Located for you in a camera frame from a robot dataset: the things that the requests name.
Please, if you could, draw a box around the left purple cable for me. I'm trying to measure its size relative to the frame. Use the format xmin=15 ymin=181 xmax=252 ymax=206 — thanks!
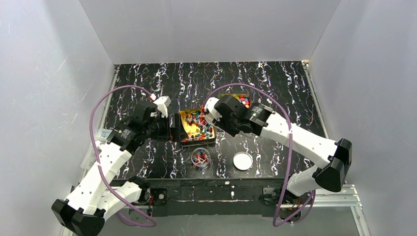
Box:
xmin=89 ymin=85 xmax=158 ymax=228

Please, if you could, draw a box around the purple cable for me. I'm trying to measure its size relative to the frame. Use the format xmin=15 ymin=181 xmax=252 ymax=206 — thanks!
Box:
xmin=202 ymin=83 xmax=316 ymax=228
xmin=89 ymin=85 xmax=158 ymax=228

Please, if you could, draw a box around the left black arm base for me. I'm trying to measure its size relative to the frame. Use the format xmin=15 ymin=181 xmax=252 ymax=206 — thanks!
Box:
xmin=144 ymin=188 xmax=168 ymax=206

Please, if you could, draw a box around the clear plastic jar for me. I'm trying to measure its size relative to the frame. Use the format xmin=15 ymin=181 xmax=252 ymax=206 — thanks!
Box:
xmin=191 ymin=147 xmax=211 ymax=170

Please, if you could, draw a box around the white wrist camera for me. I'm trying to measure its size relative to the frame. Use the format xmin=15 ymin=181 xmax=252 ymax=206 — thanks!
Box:
xmin=154 ymin=96 xmax=171 ymax=118
xmin=204 ymin=97 xmax=222 ymax=128

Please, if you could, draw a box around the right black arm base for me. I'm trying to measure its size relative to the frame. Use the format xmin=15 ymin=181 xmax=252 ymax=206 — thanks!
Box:
xmin=260 ymin=186 xmax=303 ymax=223

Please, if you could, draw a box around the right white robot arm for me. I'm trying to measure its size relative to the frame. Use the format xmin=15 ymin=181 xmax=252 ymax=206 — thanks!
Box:
xmin=205 ymin=95 xmax=352 ymax=197

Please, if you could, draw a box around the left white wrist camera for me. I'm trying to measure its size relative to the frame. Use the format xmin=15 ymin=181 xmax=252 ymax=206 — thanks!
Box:
xmin=154 ymin=96 xmax=171 ymax=118

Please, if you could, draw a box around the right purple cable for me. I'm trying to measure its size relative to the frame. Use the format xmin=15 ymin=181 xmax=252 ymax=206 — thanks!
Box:
xmin=202 ymin=83 xmax=316 ymax=228

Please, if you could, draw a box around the clear plastic box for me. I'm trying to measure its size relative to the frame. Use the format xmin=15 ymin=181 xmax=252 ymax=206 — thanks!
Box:
xmin=81 ymin=127 xmax=113 ymax=171

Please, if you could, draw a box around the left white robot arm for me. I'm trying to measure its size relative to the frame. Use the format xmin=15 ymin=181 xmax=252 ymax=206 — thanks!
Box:
xmin=52 ymin=96 xmax=179 ymax=236

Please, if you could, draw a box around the tin tray of lollipops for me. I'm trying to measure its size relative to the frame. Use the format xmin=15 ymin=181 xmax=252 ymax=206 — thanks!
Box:
xmin=179 ymin=109 xmax=216 ymax=147

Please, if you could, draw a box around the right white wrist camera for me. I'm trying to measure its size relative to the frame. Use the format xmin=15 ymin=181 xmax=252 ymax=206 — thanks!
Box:
xmin=204 ymin=97 xmax=222 ymax=128

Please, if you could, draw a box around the white round jar lid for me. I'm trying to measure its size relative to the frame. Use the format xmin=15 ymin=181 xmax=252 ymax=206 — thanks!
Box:
xmin=233 ymin=152 xmax=253 ymax=171

